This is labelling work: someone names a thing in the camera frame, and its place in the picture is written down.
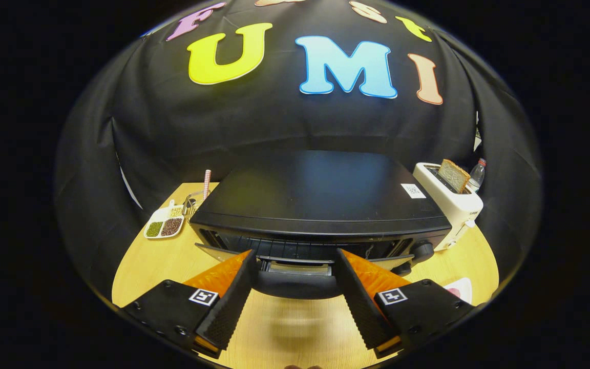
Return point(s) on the small metal rack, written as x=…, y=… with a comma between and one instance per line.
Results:
x=191, y=204

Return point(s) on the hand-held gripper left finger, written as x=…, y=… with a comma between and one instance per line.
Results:
x=233, y=302

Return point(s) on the black toaster oven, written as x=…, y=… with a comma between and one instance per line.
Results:
x=315, y=189

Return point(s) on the pink round ham slice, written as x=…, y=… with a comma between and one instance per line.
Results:
x=454, y=292

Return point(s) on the brown bread slice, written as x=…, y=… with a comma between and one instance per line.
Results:
x=454, y=176

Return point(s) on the clear red label water bottle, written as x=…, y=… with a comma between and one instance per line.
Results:
x=477, y=177

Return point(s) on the white square plate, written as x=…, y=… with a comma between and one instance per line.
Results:
x=465, y=287

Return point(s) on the white pop-up toaster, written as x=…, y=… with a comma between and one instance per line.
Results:
x=456, y=207

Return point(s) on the white divided dish of beans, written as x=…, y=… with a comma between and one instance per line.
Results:
x=164, y=225

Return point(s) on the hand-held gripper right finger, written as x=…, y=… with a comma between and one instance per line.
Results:
x=359, y=302

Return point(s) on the pink checkered stick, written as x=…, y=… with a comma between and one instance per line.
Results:
x=206, y=184

